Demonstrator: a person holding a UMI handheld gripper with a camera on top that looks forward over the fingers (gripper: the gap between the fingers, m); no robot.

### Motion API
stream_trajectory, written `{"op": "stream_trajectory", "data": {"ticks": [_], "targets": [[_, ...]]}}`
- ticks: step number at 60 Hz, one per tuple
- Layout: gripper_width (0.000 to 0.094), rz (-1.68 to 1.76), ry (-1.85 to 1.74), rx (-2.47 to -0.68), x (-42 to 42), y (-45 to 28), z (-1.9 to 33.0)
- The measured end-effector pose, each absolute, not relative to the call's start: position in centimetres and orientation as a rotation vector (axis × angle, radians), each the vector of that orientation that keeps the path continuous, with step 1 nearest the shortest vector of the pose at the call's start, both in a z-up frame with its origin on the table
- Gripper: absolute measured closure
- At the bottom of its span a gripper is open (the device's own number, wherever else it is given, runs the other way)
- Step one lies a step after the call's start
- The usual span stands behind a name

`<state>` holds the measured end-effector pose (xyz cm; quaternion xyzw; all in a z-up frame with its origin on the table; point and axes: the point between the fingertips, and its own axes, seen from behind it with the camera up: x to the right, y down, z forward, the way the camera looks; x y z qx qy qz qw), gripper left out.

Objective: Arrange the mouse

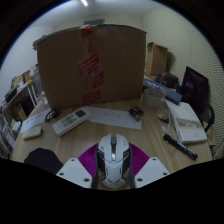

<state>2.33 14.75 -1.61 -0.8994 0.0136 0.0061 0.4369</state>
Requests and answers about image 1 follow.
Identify small white flat case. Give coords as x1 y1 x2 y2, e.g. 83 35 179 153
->
22 124 43 141

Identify small brown cardboard box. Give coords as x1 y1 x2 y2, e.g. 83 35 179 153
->
145 41 170 78

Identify large brown cardboard box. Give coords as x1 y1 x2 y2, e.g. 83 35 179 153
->
32 23 148 111

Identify cluttered shelf unit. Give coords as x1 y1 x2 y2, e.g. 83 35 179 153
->
0 69 43 160

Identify black coiled cable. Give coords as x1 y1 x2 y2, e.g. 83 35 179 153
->
44 108 61 123

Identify white and grey computer mouse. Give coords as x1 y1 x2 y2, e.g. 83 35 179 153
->
95 133 132 190

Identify long blue box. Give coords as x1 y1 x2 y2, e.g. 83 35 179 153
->
143 78 184 106

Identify dark bag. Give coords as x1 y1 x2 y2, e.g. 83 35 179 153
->
156 71 180 91

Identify small dark clip bundle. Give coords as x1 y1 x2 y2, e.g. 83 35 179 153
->
128 105 145 121

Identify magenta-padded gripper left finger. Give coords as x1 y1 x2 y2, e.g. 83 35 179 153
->
55 143 100 190

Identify white remote control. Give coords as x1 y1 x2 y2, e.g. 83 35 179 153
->
52 107 92 137

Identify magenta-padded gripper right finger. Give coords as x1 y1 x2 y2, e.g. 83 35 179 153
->
128 143 172 190

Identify black marker pen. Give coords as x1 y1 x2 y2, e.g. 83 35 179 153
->
162 133 199 161

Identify clear round plastic container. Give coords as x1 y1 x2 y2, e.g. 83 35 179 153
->
143 87 167 109

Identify dark round mouse pad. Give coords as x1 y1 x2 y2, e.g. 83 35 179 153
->
23 147 65 175

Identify black office chair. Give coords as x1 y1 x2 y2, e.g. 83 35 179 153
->
199 102 216 133

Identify white book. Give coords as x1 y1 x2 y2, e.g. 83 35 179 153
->
165 99 209 145

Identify small wall window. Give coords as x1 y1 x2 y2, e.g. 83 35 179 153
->
83 18 106 27

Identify black monitor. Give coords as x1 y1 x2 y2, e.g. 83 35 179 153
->
180 65 211 115

